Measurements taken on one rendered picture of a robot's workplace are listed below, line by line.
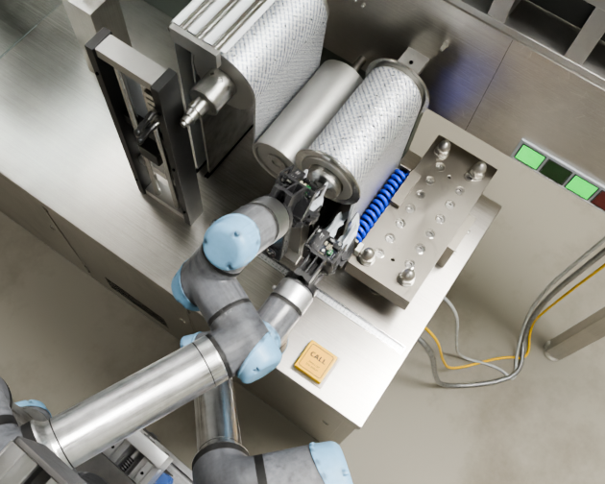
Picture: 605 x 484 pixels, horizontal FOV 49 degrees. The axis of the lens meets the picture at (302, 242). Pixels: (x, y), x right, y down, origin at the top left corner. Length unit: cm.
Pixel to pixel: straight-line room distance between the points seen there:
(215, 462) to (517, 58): 87
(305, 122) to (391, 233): 32
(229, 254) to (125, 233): 69
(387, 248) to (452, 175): 25
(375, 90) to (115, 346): 152
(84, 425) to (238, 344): 24
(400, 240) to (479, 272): 120
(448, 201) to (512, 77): 35
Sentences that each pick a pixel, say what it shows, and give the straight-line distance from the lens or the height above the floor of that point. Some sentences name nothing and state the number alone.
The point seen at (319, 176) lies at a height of 128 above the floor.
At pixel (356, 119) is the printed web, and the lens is 126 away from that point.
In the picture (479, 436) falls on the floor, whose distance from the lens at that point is 249.
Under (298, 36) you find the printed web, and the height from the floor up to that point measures 137.
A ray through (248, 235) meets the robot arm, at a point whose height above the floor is 148.
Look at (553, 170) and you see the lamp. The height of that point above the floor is 119.
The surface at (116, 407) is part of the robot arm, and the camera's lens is 96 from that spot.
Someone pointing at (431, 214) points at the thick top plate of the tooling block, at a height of 103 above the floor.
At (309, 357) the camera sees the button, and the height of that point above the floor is 92.
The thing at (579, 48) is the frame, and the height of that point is 149.
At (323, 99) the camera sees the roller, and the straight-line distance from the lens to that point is 137.
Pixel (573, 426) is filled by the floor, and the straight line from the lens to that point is 261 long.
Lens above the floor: 235
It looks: 67 degrees down
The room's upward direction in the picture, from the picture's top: 8 degrees clockwise
